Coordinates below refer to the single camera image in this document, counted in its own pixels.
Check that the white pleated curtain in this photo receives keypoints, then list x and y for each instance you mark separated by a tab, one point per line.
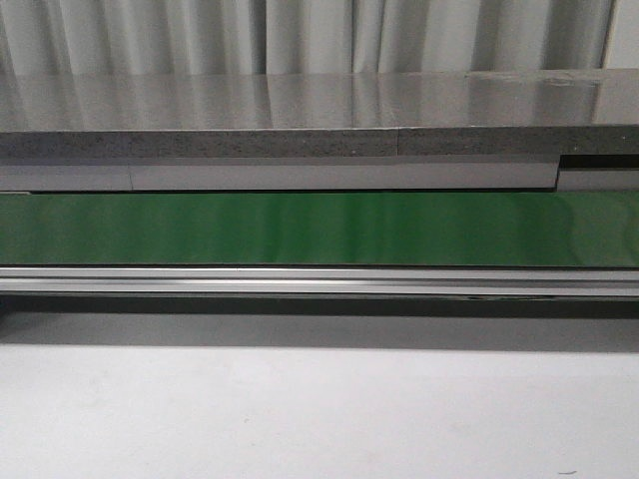
319	37

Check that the grey cabinet panel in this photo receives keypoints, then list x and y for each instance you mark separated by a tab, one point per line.
430	172
598	173

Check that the grey cabinet panel left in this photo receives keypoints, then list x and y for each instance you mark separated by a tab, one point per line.
430	172

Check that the grey cabinet panel right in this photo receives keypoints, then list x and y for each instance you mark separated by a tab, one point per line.
598	173

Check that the grey stone countertop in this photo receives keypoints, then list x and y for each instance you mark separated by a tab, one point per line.
570	112

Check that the aluminium conveyor front rail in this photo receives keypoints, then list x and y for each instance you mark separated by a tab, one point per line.
500	282

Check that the dark green conveyor belt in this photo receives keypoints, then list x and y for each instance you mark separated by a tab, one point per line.
379	228

